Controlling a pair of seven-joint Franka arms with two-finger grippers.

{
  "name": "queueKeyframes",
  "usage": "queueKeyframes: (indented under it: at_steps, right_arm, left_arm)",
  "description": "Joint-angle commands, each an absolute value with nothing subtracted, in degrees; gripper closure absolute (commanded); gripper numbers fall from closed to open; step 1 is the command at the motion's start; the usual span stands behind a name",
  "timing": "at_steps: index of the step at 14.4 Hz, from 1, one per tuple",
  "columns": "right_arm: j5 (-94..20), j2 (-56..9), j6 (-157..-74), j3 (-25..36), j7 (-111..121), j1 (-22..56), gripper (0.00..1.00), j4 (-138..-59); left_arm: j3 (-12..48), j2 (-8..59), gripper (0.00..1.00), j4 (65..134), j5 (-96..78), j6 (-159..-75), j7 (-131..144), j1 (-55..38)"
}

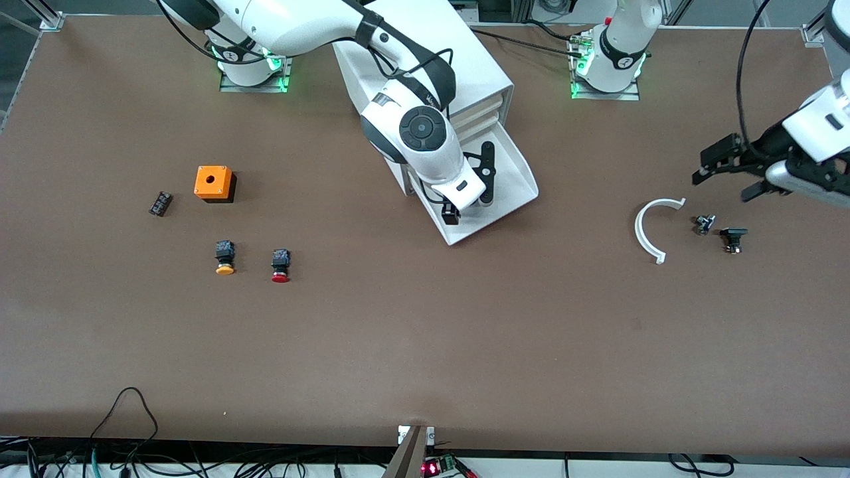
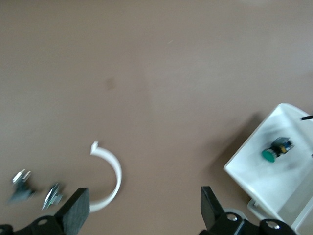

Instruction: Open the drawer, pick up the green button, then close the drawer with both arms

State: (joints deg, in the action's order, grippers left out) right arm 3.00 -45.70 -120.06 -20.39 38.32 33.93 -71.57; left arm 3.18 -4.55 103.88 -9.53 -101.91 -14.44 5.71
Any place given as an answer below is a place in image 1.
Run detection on orange box with hole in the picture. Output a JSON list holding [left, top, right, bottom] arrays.
[[194, 165, 237, 204]]

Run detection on aluminium profile bar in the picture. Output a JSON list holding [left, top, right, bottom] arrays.
[[382, 425, 429, 478]]

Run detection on circuit board with red light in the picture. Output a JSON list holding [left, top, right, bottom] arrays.
[[422, 455, 479, 478]]

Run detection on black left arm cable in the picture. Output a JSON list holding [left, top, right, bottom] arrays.
[[735, 0, 774, 147]]

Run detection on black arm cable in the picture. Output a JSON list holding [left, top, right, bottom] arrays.
[[735, 0, 774, 147], [156, 0, 459, 117]]

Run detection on white semicircular plastic bracket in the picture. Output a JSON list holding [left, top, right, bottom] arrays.
[[634, 197, 687, 265]]

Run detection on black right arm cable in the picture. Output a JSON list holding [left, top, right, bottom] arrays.
[[156, 0, 459, 117]]

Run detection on aluminium frame corner post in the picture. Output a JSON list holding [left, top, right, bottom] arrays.
[[20, 0, 65, 32], [802, 0, 850, 46]]

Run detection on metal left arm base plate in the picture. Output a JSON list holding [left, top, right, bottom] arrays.
[[569, 33, 641, 102]]

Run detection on black cables on table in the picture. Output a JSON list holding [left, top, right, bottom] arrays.
[[465, 25, 585, 60]]

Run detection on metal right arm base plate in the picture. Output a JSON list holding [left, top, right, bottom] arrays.
[[219, 56, 293, 94]]

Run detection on black looped cable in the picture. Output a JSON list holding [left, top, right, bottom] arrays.
[[667, 453, 734, 477]]

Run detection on tangled black cable bundle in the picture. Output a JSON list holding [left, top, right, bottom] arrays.
[[0, 435, 399, 478]]

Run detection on thin black cable loop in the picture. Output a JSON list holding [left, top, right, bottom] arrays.
[[90, 387, 160, 459]]

